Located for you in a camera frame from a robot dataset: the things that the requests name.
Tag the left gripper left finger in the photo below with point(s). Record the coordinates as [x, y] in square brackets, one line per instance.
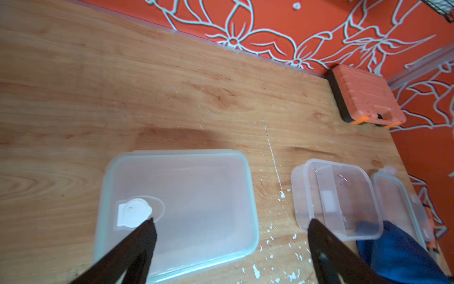
[129, 261]

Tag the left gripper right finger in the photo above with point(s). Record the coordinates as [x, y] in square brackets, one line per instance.
[333, 262]

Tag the blue cloth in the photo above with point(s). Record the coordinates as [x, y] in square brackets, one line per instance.
[400, 259]

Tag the clear lunch box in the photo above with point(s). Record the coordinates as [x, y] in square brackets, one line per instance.
[340, 196]

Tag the clear lunch box lid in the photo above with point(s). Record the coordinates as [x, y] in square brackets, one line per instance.
[404, 210]

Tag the orange tool case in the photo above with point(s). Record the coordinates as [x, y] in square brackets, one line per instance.
[363, 97]

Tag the orange handled screwdriver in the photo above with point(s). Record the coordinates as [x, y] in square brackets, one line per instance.
[431, 244]

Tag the black wire basket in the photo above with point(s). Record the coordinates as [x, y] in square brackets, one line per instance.
[442, 7]

